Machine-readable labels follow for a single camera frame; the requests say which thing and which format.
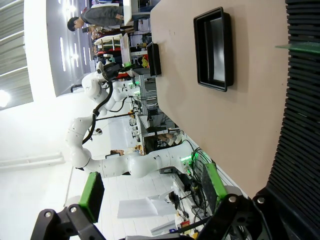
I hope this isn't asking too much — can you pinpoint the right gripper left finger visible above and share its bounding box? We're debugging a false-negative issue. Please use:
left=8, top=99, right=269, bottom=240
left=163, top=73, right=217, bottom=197
left=29, top=171, right=106, bottom=240

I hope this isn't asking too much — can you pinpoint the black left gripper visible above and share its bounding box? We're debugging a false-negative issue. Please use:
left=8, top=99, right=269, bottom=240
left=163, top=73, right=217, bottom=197
left=102, top=62, right=136, bottom=77

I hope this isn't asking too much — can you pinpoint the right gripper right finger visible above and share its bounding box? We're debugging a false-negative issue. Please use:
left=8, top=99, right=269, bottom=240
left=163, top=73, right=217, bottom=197
left=197, top=161, right=272, bottom=240

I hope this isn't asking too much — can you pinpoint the black ESD tray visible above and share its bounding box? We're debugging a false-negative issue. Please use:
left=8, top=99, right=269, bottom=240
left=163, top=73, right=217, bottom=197
left=192, top=6, right=235, bottom=93
left=146, top=42, right=162, bottom=77

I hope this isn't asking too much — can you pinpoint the green circuit board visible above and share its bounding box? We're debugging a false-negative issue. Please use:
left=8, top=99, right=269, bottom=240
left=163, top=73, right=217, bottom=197
left=274, top=41, right=320, bottom=56

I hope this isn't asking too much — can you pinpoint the white paper sheet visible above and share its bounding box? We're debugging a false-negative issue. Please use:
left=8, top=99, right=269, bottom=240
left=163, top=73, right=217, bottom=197
left=116, top=197, right=161, bottom=220

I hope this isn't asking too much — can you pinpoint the person in grey shirt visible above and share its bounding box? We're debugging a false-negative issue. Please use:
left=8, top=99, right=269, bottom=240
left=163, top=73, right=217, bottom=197
left=66, top=5, right=126, bottom=33

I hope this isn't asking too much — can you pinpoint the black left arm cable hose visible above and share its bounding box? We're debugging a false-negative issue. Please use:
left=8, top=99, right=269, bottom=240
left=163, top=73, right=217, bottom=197
left=81, top=79, right=115, bottom=146

